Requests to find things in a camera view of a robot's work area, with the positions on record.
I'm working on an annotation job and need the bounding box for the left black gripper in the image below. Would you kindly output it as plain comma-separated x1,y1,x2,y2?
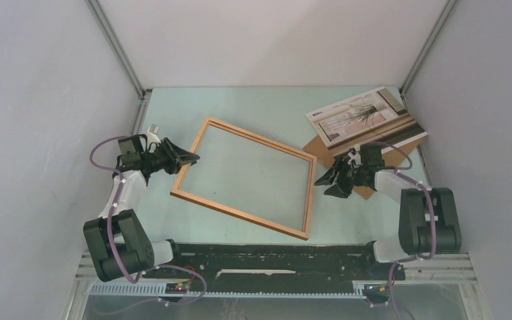
141,138,200,176

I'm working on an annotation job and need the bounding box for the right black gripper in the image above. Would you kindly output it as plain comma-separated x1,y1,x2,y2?
315,156,366,199

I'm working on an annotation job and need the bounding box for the brown cardboard backing board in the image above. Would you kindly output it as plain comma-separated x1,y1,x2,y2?
303,133,427,200

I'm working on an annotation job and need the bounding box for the printed plant photo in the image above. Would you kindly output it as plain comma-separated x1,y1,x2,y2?
306,87,428,157

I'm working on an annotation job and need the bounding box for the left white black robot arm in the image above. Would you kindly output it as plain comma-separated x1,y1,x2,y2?
83,133,200,283

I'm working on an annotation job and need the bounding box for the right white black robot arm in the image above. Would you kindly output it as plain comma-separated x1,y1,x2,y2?
314,142,462,279

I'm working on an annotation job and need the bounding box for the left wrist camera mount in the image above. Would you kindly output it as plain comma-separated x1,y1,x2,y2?
146,124,161,143

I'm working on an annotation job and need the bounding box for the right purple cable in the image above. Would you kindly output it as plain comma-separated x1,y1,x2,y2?
366,142,438,320

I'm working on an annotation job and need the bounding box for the purple cable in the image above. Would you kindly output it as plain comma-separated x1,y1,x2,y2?
89,135,207,308
366,142,438,320

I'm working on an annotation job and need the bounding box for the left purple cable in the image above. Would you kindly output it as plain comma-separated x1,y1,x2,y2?
89,135,207,308

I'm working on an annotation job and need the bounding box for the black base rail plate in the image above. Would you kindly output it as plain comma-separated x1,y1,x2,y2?
141,241,407,296

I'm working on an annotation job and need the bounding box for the white toothed cable duct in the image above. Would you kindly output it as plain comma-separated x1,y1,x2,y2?
89,282,365,299

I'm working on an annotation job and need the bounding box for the left aluminium corner post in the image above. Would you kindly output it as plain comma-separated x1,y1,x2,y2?
85,0,146,99

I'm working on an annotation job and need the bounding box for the aluminium corner post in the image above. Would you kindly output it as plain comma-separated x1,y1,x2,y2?
399,0,459,99
85,0,146,99

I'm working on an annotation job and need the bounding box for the right aluminium corner post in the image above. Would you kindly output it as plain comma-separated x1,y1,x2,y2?
399,0,459,99

